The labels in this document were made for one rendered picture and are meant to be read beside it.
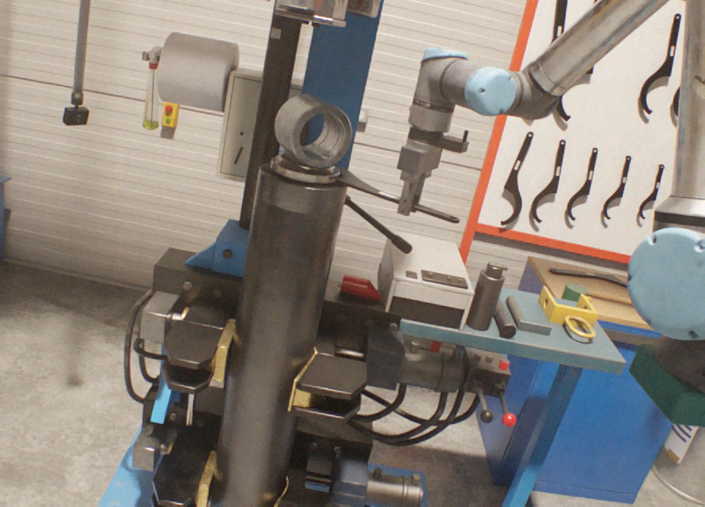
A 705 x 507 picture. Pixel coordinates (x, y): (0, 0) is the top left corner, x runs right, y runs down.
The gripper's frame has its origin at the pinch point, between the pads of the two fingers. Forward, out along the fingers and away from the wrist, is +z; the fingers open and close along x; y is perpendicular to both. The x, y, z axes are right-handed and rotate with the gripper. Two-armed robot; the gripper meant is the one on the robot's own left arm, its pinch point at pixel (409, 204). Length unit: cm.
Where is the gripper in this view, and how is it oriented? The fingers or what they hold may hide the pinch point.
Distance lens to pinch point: 135.9
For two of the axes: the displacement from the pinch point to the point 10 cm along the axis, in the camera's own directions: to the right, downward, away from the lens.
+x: -4.7, 2.2, -8.5
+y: -8.6, -3.3, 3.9
